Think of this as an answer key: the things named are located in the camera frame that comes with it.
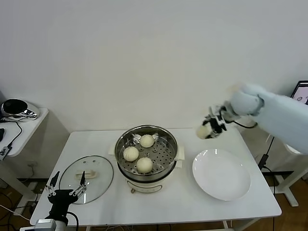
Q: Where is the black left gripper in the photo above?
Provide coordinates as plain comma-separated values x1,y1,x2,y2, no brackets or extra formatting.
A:
45,170,88,219

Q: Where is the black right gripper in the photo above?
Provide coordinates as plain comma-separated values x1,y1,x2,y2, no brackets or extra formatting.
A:
202,112,229,140

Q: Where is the white steamed baozi bun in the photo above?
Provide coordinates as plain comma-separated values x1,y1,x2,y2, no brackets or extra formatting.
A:
140,134,154,148
196,124,213,140
136,157,154,174
123,146,140,162

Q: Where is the glass lid cream handle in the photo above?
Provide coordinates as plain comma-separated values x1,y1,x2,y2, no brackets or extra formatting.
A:
59,155,114,205

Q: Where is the perforated steel steamer basket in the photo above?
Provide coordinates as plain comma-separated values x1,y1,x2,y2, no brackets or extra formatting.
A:
114,125,179,181

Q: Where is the white round plate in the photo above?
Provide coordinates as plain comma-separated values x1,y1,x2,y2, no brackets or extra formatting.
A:
192,149,252,202

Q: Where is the white side table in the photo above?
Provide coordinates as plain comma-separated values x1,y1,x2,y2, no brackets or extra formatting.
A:
0,107,71,210
240,125,308,207

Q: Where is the small black labelled adapter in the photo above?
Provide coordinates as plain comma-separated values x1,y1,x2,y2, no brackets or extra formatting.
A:
0,145,13,161

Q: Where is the cream electric cooker pot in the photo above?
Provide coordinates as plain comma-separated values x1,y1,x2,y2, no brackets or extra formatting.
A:
108,141,186,194

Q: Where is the dark gray open laptop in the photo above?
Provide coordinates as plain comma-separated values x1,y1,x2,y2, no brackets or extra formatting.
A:
290,80,308,105

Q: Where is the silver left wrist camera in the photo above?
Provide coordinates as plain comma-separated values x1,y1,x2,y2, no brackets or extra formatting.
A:
35,218,57,231

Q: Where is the black cable with adapter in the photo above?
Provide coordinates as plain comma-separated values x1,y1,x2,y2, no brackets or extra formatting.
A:
257,136,276,193

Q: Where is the thin black desk cable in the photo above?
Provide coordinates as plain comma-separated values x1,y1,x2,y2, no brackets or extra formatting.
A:
0,120,23,149

